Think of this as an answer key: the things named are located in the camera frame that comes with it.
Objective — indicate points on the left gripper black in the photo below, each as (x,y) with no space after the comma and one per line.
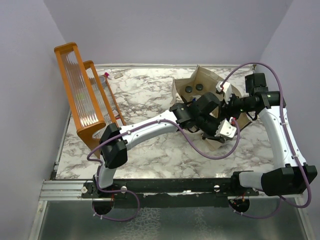
(212,136)

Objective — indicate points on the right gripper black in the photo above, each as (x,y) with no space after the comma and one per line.
(227,110)

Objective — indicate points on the clear bottle black cap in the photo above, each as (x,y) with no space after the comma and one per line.
(199,87)

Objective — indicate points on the beige canvas tote bag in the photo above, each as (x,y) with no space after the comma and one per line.
(208,79)

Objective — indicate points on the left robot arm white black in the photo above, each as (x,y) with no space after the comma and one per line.
(184,116)

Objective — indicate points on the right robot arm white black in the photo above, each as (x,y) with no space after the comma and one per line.
(292,175)

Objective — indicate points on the short orange wooden rack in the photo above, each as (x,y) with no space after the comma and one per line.
(105,97)

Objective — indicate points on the small pink white tube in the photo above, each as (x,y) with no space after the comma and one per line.
(107,75)

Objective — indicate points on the grey tape roll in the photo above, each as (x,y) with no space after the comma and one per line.
(103,81)

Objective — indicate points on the tall orange wooden rack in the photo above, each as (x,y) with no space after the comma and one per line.
(84,107)

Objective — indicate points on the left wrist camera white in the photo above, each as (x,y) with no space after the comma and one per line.
(226,130)

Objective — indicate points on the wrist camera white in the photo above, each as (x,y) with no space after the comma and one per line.
(225,88)
(226,130)

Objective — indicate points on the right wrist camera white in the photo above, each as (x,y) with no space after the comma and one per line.
(225,88)

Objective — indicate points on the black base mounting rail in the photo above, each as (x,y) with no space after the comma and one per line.
(167,192)

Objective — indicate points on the aluminium frame rail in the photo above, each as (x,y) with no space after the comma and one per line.
(63,190)

